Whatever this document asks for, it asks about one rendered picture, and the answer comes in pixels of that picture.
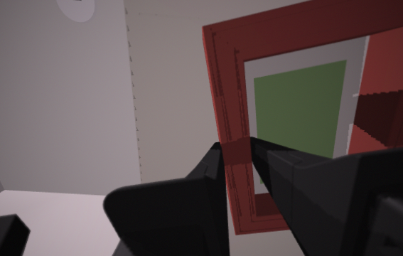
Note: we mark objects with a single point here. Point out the red rectangular picture frame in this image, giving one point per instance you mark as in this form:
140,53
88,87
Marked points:
322,76

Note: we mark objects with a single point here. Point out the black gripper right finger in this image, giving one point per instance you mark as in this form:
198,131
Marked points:
322,199

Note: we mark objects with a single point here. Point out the grey flat board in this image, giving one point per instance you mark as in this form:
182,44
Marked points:
173,106

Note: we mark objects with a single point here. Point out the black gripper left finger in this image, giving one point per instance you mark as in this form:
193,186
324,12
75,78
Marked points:
199,198

